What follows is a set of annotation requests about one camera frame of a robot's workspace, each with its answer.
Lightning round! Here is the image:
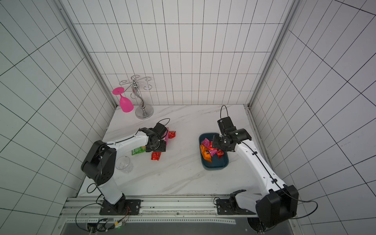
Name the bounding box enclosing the pink tea bag packet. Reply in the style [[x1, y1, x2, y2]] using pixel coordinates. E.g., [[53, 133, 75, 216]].
[[164, 128, 169, 145], [201, 138, 218, 156]]

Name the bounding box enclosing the orange tea bag packet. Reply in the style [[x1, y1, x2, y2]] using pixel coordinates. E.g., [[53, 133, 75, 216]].
[[200, 145, 212, 163]]

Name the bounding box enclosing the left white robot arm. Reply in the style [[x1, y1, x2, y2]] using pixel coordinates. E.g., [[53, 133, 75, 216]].
[[81, 127, 168, 215]]

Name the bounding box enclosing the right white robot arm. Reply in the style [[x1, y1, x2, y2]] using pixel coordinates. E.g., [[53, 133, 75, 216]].
[[212, 129, 299, 227]]

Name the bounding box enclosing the teal storage box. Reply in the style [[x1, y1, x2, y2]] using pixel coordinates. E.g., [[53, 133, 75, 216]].
[[199, 132, 229, 170]]

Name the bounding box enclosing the green chips snack bag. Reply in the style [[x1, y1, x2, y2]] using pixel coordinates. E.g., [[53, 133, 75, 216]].
[[131, 146, 146, 155]]

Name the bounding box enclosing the chrome glass holder stand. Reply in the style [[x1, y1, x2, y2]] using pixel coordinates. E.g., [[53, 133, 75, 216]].
[[119, 74, 154, 119]]

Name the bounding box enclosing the clear plastic cup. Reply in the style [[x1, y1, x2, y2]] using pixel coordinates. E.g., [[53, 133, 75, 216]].
[[115, 156, 133, 173]]

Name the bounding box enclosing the pink plastic wine glass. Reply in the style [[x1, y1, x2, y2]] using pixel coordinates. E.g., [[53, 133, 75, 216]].
[[112, 87, 134, 113]]

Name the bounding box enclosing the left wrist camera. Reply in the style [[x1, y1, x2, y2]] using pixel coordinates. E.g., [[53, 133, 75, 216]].
[[152, 122, 168, 139]]

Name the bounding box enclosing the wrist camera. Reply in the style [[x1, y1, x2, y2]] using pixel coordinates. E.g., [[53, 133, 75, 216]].
[[152, 122, 168, 139], [217, 117, 237, 135]]

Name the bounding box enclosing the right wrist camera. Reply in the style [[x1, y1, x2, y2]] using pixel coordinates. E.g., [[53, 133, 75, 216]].
[[217, 117, 237, 135]]

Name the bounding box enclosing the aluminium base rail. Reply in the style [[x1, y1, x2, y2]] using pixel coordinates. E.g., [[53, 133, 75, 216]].
[[63, 193, 294, 225]]

